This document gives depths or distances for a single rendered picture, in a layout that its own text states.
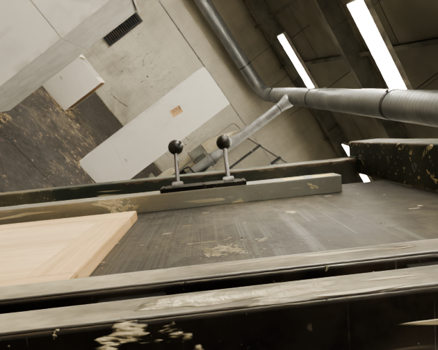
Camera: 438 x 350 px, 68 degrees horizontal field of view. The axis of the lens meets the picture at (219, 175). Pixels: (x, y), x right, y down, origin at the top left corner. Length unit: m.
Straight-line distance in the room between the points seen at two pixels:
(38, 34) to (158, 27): 6.02
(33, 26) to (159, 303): 2.94
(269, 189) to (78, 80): 5.09
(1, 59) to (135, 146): 1.94
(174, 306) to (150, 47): 8.67
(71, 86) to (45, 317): 5.54
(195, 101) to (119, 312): 4.21
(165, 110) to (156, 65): 4.48
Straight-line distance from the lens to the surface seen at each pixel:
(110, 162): 4.51
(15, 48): 3.09
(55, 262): 0.47
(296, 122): 9.48
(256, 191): 0.76
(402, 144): 0.87
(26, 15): 3.08
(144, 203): 0.76
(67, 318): 0.19
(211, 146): 6.47
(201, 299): 0.18
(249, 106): 9.03
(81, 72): 5.67
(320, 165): 1.04
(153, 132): 4.38
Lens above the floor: 1.51
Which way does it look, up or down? 2 degrees down
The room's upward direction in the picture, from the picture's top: 53 degrees clockwise
